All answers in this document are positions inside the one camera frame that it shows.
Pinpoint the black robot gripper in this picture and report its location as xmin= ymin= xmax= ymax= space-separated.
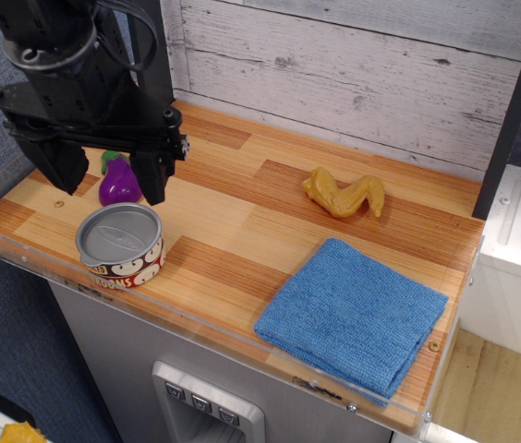
xmin=0 ymin=43 xmax=189 ymax=205

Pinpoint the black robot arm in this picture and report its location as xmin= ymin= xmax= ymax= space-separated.
xmin=0 ymin=1 xmax=189 ymax=205

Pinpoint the purple toy eggplant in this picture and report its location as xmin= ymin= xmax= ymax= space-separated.
xmin=99 ymin=150 xmax=142 ymax=206

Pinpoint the toy mushroom can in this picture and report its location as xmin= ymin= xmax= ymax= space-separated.
xmin=76 ymin=203 xmax=165 ymax=288

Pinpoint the grey toy fridge cabinet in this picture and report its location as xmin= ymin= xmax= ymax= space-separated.
xmin=51 ymin=283 xmax=392 ymax=442

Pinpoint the silver dispenser button panel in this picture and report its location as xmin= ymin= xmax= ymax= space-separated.
xmin=151 ymin=361 xmax=266 ymax=443

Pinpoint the yellow object at corner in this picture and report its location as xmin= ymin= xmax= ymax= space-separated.
xmin=0 ymin=422 xmax=47 ymax=443

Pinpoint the blue folded cloth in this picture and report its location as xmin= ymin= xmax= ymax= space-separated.
xmin=254 ymin=238 xmax=448 ymax=407

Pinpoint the black vertical post left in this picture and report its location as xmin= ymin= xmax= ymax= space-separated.
xmin=127 ymin=0 xmax=175 ymax=104

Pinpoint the black vertical post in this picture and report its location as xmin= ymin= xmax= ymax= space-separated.
xmin=472 ymin=69 xmax=521 ymax=221
xmin=127 ymin=0 xmax=175 ymax=104

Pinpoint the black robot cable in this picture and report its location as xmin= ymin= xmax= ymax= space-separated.
xmin=93 ymin=0 xmax=160 ymax=75

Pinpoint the black vertical post right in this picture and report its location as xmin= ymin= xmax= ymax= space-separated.
xmin=472 ymin=69 xmax=521 ymax=221

